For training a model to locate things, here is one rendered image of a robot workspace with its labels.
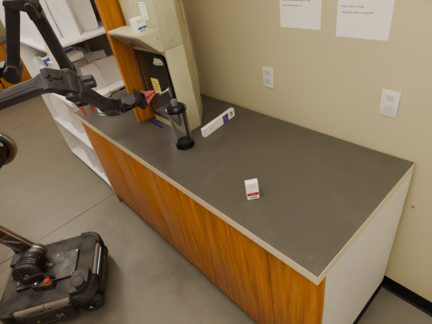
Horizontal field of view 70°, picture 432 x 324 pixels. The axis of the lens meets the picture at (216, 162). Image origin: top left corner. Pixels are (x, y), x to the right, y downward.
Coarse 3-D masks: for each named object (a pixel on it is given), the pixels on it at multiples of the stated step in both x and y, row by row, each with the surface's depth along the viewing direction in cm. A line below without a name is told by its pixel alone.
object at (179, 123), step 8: (184, 104) 154; (168, 112) 150; (176, 112) 149; (184, 112) 153; (176, 120) 152; (184, 120) 154; (176, 128) 155; (184, 128) 156; (176, 136) 159; (184, 136) 158; (184, 144) 161
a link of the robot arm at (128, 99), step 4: (120, 96) 147; (124, 96) 147; (128, 96) 148; (132, 96) 149; (116, 100) 152; (120, 100) 147; (124, 100) 147; (128, 100) 148; (132, 100) 149; (116, 104) 154; (120, 104) 148; (124, 104) 149; (128, 104) 148; (132, 104) 149; (120, 108) 150; (128, 108) 152; (112, 112) 151; (116, 112) 152; (120, 112) 153
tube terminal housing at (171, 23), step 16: (128, 0) 150; (144, 0) 140; (160, 0) 138; (176, 0) 149; (128, 16) 157; (160, 16) 141; (176, 16) 146; (160, 32) 143; (176, 32) 149; (176, 48) 152; (176, 64) 155; (192, 64) 175; (176, 80) 159; (192, 80) 169; (176, 96) 163; (192, 96) 169; (192, 112) 174; (192, 128) 178
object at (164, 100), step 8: (136, 56) 170; (144, 56) 164; (152, 56) 157; (160, 56) 151; (144, 64) 168; (152, 64) 161; (160, 64) 155; (144, 72) 173; (152, 72) 166; (160, 72) 159; (144, 80) 179; (160, 80) 164; (168, 80) 157; (152, 88) 176; (160, 88) 168; (168, 88) 161; (160, 96) 174; (168, 96) 166; (152, 104) 187; (160, 104) 179; (168, 104) 171; (160, 112) 184; (168, 120) 181
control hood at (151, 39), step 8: (112, 32) 154; (120, 32) 151; (128, 32) 148; (144, 32) 142; (152, 32) 141; (120, 40) 163; (136, 40) 144; (144, 40) 139; (152, 40) 142; (160, 40) 145; (152, 48) 146; (160, 48) 146
